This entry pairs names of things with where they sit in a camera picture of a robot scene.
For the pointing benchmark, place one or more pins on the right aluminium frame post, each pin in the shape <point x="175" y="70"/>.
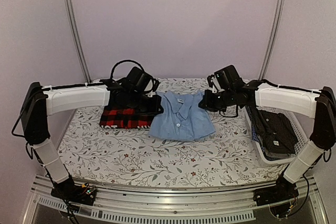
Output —
<point x="272" y="38"/>

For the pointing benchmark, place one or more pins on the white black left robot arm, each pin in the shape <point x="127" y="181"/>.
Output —
<point x="128" y="103"/>

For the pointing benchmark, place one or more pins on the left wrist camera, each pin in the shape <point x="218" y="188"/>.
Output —
<point x="155" y="85"/>

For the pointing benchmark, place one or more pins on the aluminium front rail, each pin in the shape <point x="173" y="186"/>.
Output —
<point x="232" y="204"/>

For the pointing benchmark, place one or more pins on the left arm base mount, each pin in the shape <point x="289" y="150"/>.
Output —
<point x="84" y="194"/>

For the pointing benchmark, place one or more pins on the aluminium frame post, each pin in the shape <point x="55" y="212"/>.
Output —
<point x="272" y="38"/>
<point x="76" y="39"/>

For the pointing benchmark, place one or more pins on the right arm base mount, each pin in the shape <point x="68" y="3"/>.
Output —
<point x="275" y="193"/>

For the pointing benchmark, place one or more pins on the floral patterned table cloth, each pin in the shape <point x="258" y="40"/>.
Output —
<point x="132" y="157"/>

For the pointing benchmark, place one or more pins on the light blue long sleeve shirt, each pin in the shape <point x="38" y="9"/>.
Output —
<point x="182" y="119"/>

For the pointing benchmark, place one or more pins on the white plastic laundry basket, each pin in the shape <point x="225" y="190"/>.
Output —
<point x="282" y="159"/>

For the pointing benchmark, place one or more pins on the left aluminium frame post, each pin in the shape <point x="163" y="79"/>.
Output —
<point x="76" y="39"/>

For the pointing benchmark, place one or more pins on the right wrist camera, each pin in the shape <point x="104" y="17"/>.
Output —
<point x="214" y="84"/>

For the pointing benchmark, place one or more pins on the blue checked shirt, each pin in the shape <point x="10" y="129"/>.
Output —
<point x="256" y="138"/>

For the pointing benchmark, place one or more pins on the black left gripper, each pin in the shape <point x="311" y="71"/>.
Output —
<point x="156" y="108"/>

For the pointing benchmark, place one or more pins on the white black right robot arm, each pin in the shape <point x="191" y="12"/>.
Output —
<point x="226" y="88"/>

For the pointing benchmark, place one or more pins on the black striped shirt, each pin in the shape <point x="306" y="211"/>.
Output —
<point x="275" y="131"/>

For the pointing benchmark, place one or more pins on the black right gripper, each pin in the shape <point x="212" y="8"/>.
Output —
<point x="206" y="103"/>

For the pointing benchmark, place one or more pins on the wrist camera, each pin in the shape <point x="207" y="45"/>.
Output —
<point x="155" y="85"/>
<point x="214" y="84"/>

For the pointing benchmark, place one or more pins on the red black plaid shirt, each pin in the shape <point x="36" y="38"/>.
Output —
<point x="116" y="118"/>

